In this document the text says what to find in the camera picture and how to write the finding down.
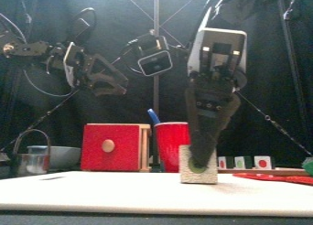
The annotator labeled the white sushi roll green centre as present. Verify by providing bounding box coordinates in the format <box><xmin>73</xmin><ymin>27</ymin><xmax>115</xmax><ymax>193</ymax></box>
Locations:
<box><xmin>178</xmin><ymin>144</ymin><xmax>220</xmax><ymax>185</ymax></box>

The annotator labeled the sushi piece red centre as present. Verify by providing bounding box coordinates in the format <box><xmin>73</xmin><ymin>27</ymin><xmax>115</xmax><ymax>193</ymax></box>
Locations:
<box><xmin>253</xmin><ymin>155</ymin><xmax>273</xmax><ymax>170</ymax></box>
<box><xmin>218</xmin><ymin>155</ymin><xmax>229</xmax><ymax>170</ymax></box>

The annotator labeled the sushi piece green centre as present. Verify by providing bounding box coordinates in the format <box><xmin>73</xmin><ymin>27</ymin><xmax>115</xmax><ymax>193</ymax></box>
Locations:
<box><xmin>235</xmin><ymin>155</ymin><xmax>248</xmax><ymax>170</ymax></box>

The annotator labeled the white cutting board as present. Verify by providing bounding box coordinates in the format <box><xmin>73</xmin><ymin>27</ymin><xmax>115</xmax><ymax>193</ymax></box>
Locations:
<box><xmin>0</xmin><ymin>170</ymin><xmax>313</xmax><ymax>218</ymax></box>

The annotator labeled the red flat plate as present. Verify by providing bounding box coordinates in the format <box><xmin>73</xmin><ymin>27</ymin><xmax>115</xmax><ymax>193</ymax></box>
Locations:
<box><xmin>233</xmin><ymin>172</ymin><xmax>313</xmax><ymax>187</ymax></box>

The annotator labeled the red plastic cup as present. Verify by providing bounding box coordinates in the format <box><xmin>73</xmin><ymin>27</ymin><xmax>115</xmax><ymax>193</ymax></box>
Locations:
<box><xmin>153</xmin><ymin>122</ymin><xmax>193</xmax><ymax>174</ymax></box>

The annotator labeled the black webcam with white rim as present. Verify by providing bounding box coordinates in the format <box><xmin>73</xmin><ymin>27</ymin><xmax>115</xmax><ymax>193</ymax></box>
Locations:
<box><xmin>121</xmin><ymin>33</ymin><xmax>176</xmax><ymax>78</ymax></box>

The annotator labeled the diagonal metal brace rod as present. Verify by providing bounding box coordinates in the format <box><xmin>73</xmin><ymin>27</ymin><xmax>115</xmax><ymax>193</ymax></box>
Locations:
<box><xmin>0</xmin><ymin>88</ymin><xmax>81</xmax><ymax>152</ymax></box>
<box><xmin>235</xmin><ymin>91</ymin><xmax>313</xmax><ymax>158</ymax></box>

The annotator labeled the red wooden box with knob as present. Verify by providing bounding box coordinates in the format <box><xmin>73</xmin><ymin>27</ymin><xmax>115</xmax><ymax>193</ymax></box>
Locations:
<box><xmin>79</xmin><ymin>123</ymin><xmax>153</xmax><ymax>173</ymax></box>

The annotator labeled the wooden tray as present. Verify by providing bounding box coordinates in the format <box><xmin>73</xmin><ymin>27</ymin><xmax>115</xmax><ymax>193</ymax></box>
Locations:
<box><xmin>218</xmin><ymin>167</ymin><xmax>311</xmax><ymax>177</ymax></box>

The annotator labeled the green toy object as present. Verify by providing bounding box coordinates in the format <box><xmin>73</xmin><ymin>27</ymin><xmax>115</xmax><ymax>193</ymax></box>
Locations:
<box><xmin>301</xmin><ymin>156</ymin><xmax>313</xmax><ymax>177</ymax></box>

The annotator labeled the grey bowl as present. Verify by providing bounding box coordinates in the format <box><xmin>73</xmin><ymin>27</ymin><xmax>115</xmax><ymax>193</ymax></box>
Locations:
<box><xmin>26</xmin><ymin>145</ymin><xmax>82</xmax><ymax>170</ymax></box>

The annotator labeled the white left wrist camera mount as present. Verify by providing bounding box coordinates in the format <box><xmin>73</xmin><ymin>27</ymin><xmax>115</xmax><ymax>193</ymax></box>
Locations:
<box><xmin>63</xmin><ymin>41</ymin><xmax>81</xmax><ymax>89</ymax></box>

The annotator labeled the blue handle utensil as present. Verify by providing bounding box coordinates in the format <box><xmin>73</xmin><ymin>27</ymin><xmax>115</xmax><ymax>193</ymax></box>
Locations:
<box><xmin>148</xmin><ymin>108</ymin><xmax>164</xmax><ymax>126</ymax></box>

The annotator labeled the black cable loop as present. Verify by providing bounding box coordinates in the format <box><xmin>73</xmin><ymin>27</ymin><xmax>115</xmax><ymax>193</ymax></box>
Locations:
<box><xmin>66</xmin><ymin>6</ymin><xmax>98</xmax><ymax>42</ymax></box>

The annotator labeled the vertical metal frame pole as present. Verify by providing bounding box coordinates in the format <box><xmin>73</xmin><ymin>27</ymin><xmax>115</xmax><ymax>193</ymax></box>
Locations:
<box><xmin>152</xmin><ymin>0</ymin><xmax>162</xmax><ymax>166</ymax></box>

